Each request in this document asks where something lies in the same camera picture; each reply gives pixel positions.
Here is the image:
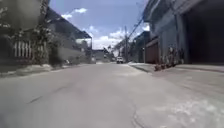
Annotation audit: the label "row of potted plants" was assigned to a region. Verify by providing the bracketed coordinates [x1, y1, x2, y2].
[153, 46, 186, 72]

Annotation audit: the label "pale concrete pavement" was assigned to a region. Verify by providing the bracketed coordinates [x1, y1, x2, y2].
[128, 61, 224, 74]

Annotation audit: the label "grey concrete road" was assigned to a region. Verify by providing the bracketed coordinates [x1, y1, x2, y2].
[0, 62, 224, 128]

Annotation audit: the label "grey building with awning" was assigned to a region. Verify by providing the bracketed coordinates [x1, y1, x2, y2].
[44, 6, 94, 65]

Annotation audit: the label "overhead wires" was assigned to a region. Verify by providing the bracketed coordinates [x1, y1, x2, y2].
[126, 0, 154, 41]

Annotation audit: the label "building with white railing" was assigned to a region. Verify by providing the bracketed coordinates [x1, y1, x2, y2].
[0, 0, 51, 68]

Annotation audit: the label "utility pole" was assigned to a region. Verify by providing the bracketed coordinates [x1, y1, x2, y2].
[123, 25, 129, 64]

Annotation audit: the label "dark building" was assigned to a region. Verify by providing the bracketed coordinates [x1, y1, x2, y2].
[128, 31, 151, 64]

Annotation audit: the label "low distant building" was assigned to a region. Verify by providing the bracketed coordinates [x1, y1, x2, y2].
[91, 49, 113, 64]

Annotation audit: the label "white vehicle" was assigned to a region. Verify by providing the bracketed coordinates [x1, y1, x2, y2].
[116, 56, 125, 65]

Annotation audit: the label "climbing plants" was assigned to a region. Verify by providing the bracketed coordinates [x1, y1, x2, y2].
[32, 0, 52, 66]

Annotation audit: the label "pale concrete kerb strip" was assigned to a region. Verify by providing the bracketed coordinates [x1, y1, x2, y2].
[0, 63, 91, 78]

